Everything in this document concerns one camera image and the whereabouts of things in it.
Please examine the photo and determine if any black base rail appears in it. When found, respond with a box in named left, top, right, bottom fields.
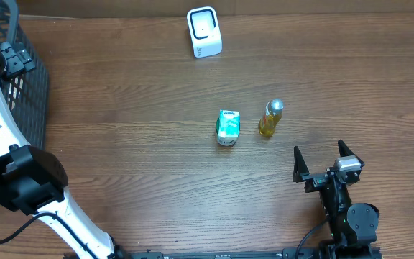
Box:
left=110, top=248, right=383, bottom=259

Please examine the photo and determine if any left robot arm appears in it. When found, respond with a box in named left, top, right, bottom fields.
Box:
left=0, top=53, right=129, bottom=258

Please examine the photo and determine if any white barcode scanner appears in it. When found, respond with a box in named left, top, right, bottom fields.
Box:
left=186, top=6, right=223, bottom=58

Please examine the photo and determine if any yellow liquid bottle silver cap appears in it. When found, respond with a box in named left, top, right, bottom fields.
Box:
left=257, top=99, right=285, bottom=138

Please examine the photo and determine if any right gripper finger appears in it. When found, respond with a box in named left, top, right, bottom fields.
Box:
left=337, top=140, right=365, bottom=168
left=293, top=146, right=310, bottom=183

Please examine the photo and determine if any grey plastic shopping basket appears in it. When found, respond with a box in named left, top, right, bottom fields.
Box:
left=0, top=0, right=50, bottom=149

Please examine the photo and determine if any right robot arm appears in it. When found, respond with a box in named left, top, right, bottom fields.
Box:
left=293, top=140, right=382, bottom=258

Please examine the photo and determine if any teal tissue pack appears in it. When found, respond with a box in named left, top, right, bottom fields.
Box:
left=215, top=110, right=240, bottom=146

